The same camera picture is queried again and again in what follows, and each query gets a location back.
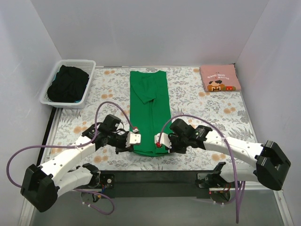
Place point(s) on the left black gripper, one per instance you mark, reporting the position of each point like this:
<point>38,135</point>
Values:
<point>123,144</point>

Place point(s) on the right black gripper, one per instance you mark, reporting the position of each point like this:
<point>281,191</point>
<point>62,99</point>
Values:
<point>175,144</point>

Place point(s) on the green t shirt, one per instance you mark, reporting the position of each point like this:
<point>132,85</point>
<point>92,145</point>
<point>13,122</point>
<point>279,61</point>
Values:
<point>149,109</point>

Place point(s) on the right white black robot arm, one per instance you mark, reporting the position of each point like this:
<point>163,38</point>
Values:
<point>263,163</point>

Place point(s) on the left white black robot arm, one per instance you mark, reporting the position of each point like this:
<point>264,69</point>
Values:
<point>43,184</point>

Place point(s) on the floral patterned table mat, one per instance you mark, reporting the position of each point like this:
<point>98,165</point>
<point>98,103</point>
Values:
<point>110,94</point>

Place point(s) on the white plastic laundry basket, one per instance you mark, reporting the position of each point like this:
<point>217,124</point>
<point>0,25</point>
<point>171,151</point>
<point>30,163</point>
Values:
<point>86,65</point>

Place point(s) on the black clothes in basket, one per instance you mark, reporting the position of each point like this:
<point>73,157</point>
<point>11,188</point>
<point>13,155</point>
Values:
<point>69,85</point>

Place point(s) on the folded pink printed t shirt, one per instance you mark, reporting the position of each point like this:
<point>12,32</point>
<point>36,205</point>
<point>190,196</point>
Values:
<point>217,78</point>

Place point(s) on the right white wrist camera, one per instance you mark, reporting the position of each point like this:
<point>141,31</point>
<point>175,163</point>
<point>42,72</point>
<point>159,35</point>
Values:
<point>162,140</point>

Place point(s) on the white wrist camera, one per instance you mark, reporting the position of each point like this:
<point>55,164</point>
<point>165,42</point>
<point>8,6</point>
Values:
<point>133,139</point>
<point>162,140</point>

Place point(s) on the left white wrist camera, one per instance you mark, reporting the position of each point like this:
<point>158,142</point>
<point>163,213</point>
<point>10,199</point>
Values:
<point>133,139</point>

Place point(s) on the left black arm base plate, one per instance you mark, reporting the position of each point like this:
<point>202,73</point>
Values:
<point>105,181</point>

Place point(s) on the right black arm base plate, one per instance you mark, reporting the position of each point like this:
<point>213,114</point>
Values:
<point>205,180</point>

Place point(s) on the aluminium frame rail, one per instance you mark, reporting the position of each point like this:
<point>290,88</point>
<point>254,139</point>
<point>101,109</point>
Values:
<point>164,198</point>

